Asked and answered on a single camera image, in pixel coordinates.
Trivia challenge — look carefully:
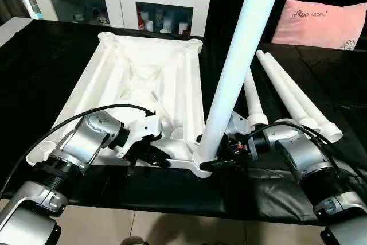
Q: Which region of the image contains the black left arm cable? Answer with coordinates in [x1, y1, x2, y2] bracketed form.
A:
[0, 104, 157, 195]

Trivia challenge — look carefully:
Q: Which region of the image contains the black work mat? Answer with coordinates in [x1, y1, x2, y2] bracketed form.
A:
[0, 18, 367, 227]

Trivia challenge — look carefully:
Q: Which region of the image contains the pink pillow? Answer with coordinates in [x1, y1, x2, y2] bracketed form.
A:
[271, 0, 367, 50]

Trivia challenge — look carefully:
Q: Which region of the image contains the white plastic table leg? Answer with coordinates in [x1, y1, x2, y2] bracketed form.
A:
[255, 50, 322, 134]
[193, 0, 287, 166]
[263, 52, 344, 144]
[243, 66, 270, 132]

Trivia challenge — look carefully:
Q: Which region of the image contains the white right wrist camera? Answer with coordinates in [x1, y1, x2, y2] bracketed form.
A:
[226, 111, 251, 141]

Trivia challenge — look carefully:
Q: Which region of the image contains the white plastic table top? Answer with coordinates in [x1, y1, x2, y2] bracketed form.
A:
[25, 31, 214, 178]

